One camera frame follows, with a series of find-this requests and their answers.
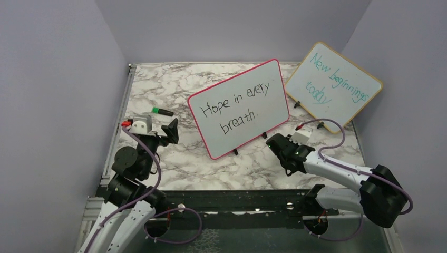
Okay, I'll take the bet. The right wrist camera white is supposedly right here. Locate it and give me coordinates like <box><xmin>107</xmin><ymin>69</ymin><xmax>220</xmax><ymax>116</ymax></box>
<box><xmin>290</xmin><ymin>124</ymin><xmax>313</xmax><ymax>145</ymax></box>

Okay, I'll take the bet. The aluminium frame left rail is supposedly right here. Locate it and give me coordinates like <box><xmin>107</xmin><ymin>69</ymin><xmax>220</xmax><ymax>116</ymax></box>
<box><xmin>99</xmin><ymin>64</ymin><xmax>138</xmax><ymax>187</ymax></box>

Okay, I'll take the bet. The green and black highlighter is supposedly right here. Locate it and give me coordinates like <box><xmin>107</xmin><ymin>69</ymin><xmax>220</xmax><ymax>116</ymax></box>
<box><xmin>151</xmin><ymin>107</ymin><xmax>174</xmax><ymax>116</ymax></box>

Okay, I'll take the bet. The yellow framed whiteboard with writing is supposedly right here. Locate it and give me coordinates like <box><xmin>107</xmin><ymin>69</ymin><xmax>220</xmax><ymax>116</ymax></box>
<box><xmin>285</xmin><ymin>42</ymin><xmax>383</xmax><ymax>133</ymax></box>

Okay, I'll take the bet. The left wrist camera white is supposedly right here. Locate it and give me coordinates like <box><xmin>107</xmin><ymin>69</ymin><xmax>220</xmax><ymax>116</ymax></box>
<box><xmin>121</xmin><ymin>115</ymin><xmax>152</xmax><ymax>135</ymax></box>

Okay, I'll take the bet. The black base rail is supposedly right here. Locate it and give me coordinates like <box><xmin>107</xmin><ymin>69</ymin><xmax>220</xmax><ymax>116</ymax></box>
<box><xmin>144</xmin><ymin>189</ymin><xmax>339</xmax><ymax>235</ymax></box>

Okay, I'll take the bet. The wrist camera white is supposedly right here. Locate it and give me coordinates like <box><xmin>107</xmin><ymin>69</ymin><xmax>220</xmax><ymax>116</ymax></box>
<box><xmin>290</xmin><ymin>124</ymin><xmax>313</xmax><ymax>145</ymax></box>
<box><xmin>121</xmin><ymin>115</ymin><xmax>152</xmax><ymax>135</ymax></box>

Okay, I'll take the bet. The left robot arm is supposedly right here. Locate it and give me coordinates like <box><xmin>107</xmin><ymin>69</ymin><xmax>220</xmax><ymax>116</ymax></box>
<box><xmin>79</xmin><ymin>116</ymin><xmax>179</xmax><ymax>252</ymax></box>

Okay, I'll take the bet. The red framed whiteboard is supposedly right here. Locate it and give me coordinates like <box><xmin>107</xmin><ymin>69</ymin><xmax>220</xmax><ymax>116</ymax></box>
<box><xmin>187</xmin><ymin>59</ymin><xmax>290</xmax><ymax>160</ymax></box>

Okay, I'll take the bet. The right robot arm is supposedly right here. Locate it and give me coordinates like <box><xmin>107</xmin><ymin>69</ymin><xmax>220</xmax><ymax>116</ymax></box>
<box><xmin>266</xmin><ymin>134</ymin><xmax>413</xmax><ymax>228</ymax></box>

